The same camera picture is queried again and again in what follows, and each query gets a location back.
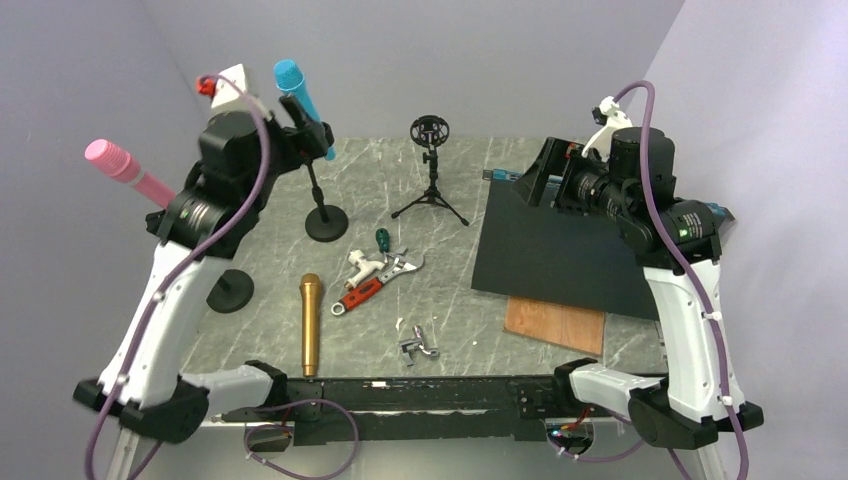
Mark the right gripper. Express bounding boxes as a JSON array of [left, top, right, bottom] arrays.
[[511, 135, 635, 223]]

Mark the blue microphone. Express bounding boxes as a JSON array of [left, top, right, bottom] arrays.
[[273, 59, 336, 161]]

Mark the blue mic round-base stand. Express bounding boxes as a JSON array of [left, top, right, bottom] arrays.
[[278, 94, 349, 243]]

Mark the black tripod mic stand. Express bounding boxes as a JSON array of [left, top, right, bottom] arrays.
[[390, 115, 470, 226]]

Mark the gold microphone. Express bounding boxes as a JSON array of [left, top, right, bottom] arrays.
[[300, 273, 323, 378]]

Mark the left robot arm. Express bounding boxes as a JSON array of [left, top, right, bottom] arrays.
[[73, 111, 334, 444]]

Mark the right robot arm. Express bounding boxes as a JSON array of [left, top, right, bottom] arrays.
[[514, 127, 764, 450]]

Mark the pink mic round-base stand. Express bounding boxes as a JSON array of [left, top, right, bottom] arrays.
[[144, 209, 256, 315]]

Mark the pink microphone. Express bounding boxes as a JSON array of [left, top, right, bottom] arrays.
[[84, 139, 176, 208]]

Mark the white plastic faucet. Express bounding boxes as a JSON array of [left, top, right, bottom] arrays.
[[344, 250, 385, 291]]

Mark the wooden board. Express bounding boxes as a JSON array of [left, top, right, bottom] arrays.
[[504, 297, 605, 356]]

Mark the small metal clamp part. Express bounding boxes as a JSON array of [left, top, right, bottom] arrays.
[[399, 325, 440, 367]]

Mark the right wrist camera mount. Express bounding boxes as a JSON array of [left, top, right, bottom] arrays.
[[581, 96, 633, 162]]

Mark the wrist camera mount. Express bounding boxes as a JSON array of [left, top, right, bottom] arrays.
[[581, 96, 633, 162], [195, 64, 254, 116]]

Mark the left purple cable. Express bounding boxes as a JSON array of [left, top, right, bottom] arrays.
[[83, 73, 361, 480]]

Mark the purple cable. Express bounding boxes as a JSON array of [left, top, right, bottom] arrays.
[[83, 73, 361, 480], [548, 80, 751, 480]]

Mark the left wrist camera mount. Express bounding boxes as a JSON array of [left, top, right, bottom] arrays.
[[195, 64, 254, 116]]

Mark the black network switch box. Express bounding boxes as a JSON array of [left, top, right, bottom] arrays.
[[471, 180, 659, 320]]

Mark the green handle screwdriver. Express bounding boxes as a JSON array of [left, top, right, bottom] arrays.
[[375, 228, 391, 253]]

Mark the red handle adjustable wrench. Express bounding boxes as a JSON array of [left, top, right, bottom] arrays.
[[330, 247, 425, 316]]

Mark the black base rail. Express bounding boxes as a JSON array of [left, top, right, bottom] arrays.
[[222, 375, 607, 446]]

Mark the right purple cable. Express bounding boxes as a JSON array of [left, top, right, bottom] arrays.
[[548, 80, 751, 480]]

